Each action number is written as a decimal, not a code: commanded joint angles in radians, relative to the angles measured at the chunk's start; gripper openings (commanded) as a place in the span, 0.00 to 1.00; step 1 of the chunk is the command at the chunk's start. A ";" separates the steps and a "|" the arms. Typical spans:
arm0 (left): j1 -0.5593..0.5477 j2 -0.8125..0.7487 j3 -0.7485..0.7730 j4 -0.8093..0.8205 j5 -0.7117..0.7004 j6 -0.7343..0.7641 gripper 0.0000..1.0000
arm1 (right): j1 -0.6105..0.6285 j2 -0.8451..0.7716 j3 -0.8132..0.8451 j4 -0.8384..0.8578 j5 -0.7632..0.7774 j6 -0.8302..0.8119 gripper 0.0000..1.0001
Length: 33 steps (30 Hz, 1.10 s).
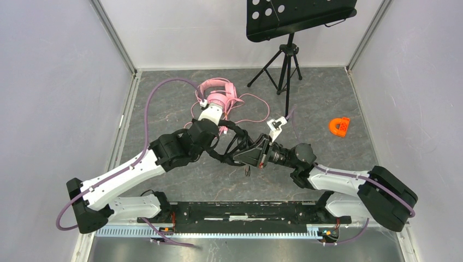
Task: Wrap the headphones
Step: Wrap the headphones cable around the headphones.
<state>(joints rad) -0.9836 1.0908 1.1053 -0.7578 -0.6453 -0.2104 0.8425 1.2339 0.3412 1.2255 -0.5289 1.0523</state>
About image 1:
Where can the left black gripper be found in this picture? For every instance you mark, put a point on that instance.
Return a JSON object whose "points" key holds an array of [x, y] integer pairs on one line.
{"points": [[207, 147]]}

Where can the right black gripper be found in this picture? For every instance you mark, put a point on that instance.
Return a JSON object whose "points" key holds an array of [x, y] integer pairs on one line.
{"points": [[252, 156]]}

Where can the black headphones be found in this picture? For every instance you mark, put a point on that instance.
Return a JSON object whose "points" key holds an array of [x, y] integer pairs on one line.
{"points": [[239, 142]]}

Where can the pink headphones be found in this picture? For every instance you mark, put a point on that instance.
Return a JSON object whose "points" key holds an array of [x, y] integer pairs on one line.
{"points": [[219, 91]]}

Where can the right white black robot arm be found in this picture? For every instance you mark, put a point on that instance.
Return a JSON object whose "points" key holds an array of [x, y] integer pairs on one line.
{"points": [[375, 194]]}

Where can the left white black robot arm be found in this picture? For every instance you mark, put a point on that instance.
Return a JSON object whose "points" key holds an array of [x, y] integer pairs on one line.
{"points": [[95, 202]]}

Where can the orange plastic block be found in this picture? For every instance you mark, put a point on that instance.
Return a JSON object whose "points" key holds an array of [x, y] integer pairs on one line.
{"points": [[339, 126]]}

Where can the black music stand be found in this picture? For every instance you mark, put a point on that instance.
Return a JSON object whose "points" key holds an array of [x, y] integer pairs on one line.
{"points": [[266, 20]]}

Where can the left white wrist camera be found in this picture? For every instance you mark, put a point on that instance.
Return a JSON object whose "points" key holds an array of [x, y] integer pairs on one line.
{"points": [[211, 111]]}

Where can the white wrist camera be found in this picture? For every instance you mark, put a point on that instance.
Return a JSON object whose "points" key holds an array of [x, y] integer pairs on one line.
{"points": [[211, 111], [275, 126]]}

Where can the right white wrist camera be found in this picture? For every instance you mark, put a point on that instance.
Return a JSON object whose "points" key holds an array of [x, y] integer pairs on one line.
{"points": [[275, 126]]}

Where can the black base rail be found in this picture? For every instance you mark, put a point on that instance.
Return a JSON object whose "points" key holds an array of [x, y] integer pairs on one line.
{"points": [[246, 217]]}

